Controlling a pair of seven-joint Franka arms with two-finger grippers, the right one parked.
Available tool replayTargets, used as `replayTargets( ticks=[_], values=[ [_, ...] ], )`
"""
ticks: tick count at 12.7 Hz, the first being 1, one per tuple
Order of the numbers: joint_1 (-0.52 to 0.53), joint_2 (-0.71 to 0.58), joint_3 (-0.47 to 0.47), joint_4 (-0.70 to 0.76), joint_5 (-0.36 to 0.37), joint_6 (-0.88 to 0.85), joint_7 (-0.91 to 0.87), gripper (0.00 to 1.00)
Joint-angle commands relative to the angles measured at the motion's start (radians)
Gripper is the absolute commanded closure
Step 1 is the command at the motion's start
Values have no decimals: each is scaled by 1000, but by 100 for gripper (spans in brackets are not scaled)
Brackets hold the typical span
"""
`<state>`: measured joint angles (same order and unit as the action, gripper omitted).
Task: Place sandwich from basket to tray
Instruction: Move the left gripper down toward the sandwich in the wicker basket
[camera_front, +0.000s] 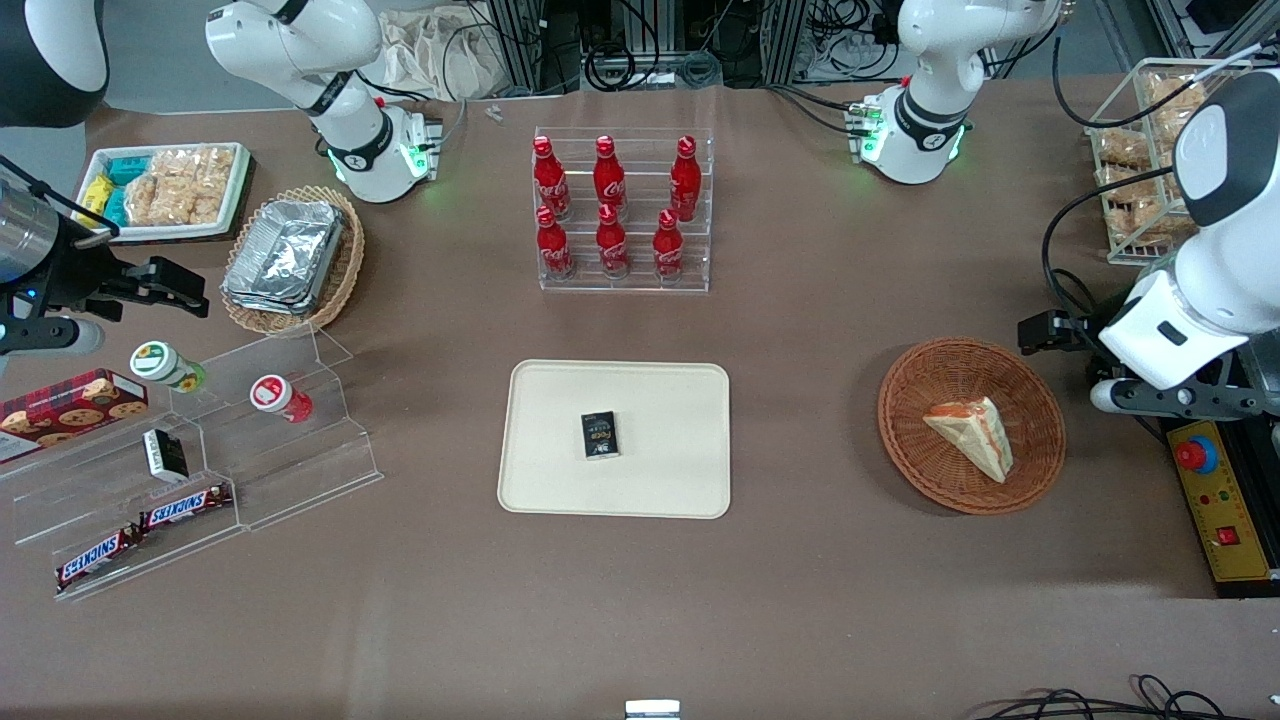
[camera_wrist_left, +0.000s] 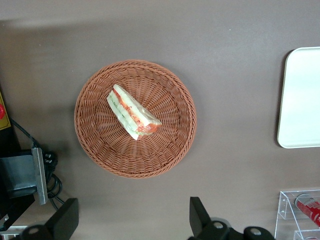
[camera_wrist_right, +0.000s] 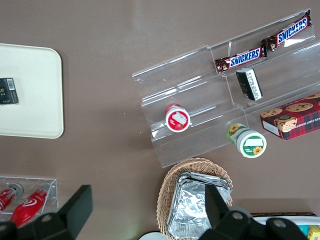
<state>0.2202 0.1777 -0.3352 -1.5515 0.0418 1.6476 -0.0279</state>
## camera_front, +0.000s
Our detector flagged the stacked aluminium foil containers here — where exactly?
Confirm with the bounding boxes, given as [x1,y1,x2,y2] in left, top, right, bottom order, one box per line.
[221,199,347,317]

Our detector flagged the white wire basket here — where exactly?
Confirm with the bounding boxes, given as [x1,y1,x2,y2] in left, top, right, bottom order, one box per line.
[1086,57,1280,267]

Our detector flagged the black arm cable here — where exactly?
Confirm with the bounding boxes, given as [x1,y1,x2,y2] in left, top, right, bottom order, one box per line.
[1040,18,1263,313]

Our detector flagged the beige plastic tray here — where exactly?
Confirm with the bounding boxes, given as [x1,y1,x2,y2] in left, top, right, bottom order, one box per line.
[497,359,732,520]

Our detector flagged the yellow emergency stop box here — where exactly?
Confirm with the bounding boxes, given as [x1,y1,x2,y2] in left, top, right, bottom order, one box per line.
[1166,419,1277,584]

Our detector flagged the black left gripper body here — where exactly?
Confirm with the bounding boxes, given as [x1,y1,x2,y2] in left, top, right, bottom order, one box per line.
[1046,310,1102,355]

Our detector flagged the clear acrylic stepped shelf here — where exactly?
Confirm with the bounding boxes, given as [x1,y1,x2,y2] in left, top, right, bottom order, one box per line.
[0,324,384,602]

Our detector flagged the rice cracker snack pack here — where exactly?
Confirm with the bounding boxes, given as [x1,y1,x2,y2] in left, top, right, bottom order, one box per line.
[123,170,193,228]
[1094,127,1152,167]
[150,147,237,225]
[1144,74,1207,112]
[1099,165,1173,198]
[1120,195,1198,247]
[1150,105,1193,153]

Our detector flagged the small black box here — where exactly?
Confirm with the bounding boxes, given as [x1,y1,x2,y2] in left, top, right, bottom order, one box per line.
[581,410,622,461]

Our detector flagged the brown round wicker basket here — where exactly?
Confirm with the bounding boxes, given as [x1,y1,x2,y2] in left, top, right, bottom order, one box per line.
[877,337,1067,517]

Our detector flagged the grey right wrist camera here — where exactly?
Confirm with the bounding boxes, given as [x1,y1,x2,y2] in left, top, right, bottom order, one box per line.
[0,316,106,358]

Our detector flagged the triangle sandwich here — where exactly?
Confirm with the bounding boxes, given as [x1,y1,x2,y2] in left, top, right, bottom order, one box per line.
[921,396,1015,485]

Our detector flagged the coiled black cable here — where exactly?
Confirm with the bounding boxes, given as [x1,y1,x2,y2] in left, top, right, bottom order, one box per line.
[583,38,663,93]

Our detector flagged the white rectangular snack tray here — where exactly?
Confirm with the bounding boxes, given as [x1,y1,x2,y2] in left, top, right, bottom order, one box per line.
[79,142,253,245]

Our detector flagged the light oval wicker basket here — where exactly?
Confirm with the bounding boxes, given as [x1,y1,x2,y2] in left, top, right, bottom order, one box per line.
[219,185,367,338]

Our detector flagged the red cookie box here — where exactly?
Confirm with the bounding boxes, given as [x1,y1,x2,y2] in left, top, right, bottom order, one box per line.
[0,369,150,464]

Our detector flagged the black cable bundle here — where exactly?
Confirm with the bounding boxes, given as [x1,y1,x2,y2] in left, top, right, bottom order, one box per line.
[973,674,1263,720]

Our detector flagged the black and white carton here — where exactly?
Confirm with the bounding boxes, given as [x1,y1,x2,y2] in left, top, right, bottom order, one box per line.
[142,428,190,484]

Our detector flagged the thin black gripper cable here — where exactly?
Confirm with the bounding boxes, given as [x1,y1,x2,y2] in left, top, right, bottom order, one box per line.
[0,154,121,238]

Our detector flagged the clear acrylic bottle rack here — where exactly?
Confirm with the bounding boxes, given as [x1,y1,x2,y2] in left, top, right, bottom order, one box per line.
[532,127,717,294]

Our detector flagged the black power cable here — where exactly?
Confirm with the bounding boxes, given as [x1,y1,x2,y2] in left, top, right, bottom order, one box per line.
[1044,264,1103,323]

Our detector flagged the red lid drink bottle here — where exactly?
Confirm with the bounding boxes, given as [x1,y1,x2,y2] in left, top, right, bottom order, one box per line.
[249,374,315,424]

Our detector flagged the green lid drink bottle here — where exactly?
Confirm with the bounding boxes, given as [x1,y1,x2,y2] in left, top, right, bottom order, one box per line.
[129,340,209,394]

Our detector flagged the black equipment box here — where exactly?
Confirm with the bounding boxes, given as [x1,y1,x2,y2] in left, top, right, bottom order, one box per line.
[1158,330,1280,601]

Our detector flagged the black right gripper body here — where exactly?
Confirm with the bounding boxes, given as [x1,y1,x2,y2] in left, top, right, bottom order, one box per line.
[30,215,153,323]

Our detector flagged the beige cloth bag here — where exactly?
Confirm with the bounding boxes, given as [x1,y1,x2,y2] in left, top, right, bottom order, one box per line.
[378,8,508,102]

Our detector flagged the Snickers chocolate bar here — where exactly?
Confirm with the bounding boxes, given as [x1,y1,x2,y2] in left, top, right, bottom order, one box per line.
[54,526,144,592]
[137,482,234,532]

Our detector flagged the aluminium frame post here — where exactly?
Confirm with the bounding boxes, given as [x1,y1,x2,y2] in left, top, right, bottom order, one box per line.
[763,0,813,83]
[488,0,548,93]

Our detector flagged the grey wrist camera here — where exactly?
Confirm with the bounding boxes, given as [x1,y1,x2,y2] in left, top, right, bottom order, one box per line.
[0,316,106,358]
[1089,376,1264,417]

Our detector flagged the red cola bottle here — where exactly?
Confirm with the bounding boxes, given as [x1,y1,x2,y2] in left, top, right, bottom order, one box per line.
[535,206,577,282]
[595,203,632,280]
[593,135,629,217]
[669,136,704,224]
[652,209,687,284]
[532,136,572,222]

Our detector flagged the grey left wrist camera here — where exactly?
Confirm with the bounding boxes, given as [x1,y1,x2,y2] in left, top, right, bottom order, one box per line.
[1089,376,1264,417]

